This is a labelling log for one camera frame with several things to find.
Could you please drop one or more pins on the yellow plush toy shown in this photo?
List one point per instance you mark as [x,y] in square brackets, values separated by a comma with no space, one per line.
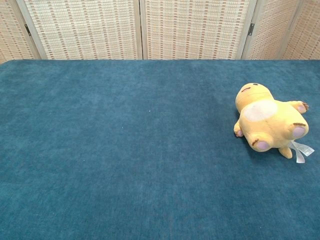
[270,120]

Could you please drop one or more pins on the blue velvet table cloth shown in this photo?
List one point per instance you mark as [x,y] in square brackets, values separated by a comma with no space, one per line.
[125,150]

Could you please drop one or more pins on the woven bamboo screen panel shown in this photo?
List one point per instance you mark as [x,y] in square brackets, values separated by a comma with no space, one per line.
[10,30]
[195,30]
[310,32]
[272,30]
[82,30]

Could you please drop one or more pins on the black screen hinge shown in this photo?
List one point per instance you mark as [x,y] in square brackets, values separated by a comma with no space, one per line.
[251,29]
[27,29]

